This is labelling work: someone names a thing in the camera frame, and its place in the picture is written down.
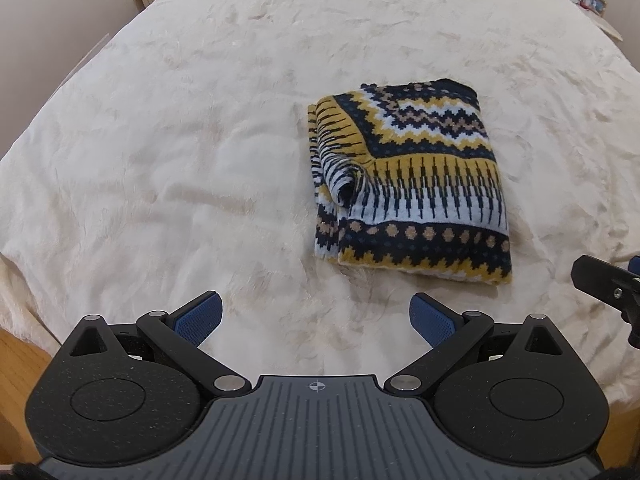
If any cream fuzzy blanket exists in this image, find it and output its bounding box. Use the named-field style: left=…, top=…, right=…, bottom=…
left=0, top=0, right=640, bottom=411

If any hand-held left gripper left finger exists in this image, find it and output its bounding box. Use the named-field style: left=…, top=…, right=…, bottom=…
left=59, top=290, right=252, bottom=394

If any yellow navy white patterned sweater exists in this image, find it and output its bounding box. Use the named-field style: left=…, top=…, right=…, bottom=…
left=306, top=78, right=516, bottom=288

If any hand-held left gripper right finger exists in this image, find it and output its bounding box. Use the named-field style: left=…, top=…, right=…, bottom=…
left=384, top=292, right=572, bottom=393

